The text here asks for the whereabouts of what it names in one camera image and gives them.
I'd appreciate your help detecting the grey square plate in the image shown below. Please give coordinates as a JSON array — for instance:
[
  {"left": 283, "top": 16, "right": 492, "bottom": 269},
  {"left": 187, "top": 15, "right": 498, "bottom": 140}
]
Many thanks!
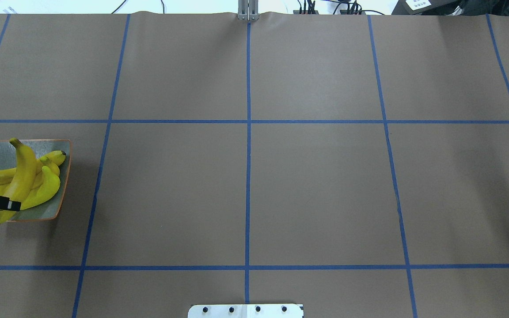
[{"left": 0, "top": 139, "right": 72, "bottom": 222}]

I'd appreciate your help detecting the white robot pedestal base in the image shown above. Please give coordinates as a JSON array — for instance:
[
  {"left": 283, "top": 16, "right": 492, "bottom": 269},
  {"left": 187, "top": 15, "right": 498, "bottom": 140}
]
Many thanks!
[{"left": 187, "top": 303, "right": 305, "bottom": 318}]

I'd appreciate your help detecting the aluminium frame post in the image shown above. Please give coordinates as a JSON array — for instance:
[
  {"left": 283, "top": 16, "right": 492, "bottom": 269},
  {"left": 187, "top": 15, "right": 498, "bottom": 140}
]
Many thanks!
[{"left": 238, "top": 0, "right": 260, "bottom": 22}]

